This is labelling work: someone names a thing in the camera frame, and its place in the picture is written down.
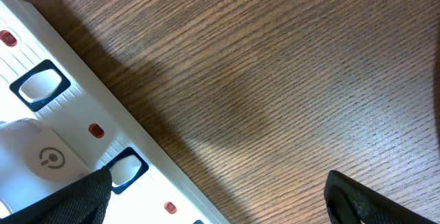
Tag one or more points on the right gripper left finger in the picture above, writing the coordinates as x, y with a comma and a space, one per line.
82, 202

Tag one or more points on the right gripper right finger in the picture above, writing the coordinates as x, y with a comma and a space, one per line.
348, 201

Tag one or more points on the white power strip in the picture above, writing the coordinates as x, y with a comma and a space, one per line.
42, 78

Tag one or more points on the white USB charger plug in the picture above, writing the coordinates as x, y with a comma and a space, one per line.
35, 163

